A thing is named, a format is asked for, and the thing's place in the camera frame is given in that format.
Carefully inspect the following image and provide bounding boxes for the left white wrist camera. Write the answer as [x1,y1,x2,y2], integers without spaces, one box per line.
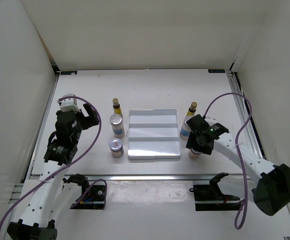
[57,93,80,113]

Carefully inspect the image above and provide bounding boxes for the white lid jar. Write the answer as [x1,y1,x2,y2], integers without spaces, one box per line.
[188,148,202,160]
[109,138,124,158]

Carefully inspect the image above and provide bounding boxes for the purple cable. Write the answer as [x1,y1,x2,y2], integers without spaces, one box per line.
[0,95,107,240]
[203,92,253,230]

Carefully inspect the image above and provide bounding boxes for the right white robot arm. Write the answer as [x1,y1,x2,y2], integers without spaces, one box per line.
[186,115,290,216]

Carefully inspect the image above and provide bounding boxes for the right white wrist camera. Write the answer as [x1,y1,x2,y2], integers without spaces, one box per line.
[203,116,217,126]

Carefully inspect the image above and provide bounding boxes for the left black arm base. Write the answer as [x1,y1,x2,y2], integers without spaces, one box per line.
[70,179,107,210]

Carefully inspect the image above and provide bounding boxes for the aluminium right rail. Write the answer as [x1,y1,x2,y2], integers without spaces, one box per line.
[226,70,266,159]

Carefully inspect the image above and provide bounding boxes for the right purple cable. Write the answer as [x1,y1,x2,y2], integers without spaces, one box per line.
[203,92,253,230]

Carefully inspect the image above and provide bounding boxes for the white divided organizer tray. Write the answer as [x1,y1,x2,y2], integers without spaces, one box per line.
[127,109,182,161]

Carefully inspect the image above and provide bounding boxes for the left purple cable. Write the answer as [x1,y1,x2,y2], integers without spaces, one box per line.
[0,95,107,240]

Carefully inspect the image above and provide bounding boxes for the left yellow label sauce bottle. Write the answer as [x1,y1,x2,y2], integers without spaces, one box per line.
[112,98,123,117]

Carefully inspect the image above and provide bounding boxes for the aluminium rail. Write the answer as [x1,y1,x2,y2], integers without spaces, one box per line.
[20,72,59,183]
[226,70,266,159]
[27,173,253,182]

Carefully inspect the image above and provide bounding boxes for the aluminium left rail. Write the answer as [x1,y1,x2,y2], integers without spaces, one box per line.
[20,72,59,183]

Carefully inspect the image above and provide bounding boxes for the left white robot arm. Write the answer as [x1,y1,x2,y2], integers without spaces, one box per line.
[7,103,101,240]

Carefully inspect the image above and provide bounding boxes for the aluminium front rail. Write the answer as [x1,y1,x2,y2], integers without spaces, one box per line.
[27,173,253,182]

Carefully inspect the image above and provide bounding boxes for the yellow label sauce bottle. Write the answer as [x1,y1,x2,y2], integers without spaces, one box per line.
[112,98,123,117]
[186,101,198,117]

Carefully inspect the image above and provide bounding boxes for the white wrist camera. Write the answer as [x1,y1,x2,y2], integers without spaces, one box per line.
[57,93,80,113]
[203,116,217,126]

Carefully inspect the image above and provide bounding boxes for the right yellow label sauce bottle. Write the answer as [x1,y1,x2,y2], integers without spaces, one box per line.
[186,101,198,117]

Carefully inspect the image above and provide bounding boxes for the blue label shaker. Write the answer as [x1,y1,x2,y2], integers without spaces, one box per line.
[180,116,191,140]
[110,114,125,138]

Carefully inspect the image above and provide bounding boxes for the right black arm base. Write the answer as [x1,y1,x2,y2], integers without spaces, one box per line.
[189,172,244,212]

